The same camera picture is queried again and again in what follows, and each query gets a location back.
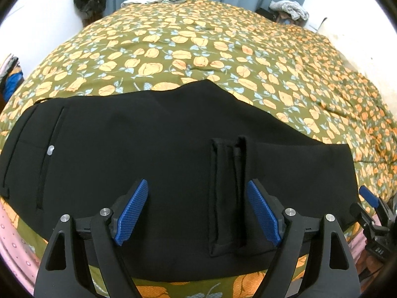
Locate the black bag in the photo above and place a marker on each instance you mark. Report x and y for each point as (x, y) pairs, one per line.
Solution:
(266, 14)

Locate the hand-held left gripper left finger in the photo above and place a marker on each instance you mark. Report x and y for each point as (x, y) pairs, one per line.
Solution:
(131, 214)

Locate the pink dotted pajama trousers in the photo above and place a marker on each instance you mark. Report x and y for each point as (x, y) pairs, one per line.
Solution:
(15, 248)

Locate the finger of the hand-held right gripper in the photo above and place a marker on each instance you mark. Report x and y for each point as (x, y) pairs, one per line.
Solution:
(369, 196)
(361, 215)

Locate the black hanging coat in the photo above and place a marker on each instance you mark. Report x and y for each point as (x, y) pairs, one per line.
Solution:
(91, 0)

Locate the white padded headboard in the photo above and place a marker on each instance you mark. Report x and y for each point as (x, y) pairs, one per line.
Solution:
(347, 46)

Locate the black pants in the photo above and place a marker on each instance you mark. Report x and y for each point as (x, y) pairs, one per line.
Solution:
(155, 149)

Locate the grey white clothes pile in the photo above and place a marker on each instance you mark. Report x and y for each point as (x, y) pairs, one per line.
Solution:
(290, 7)

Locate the green floral blanket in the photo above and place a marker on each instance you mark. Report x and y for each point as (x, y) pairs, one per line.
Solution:
(217, 37)

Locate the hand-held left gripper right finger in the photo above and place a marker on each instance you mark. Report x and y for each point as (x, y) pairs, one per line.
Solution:
(263, 214)

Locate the colourful folded clothes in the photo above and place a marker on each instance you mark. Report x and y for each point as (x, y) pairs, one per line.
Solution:
(12, 77)

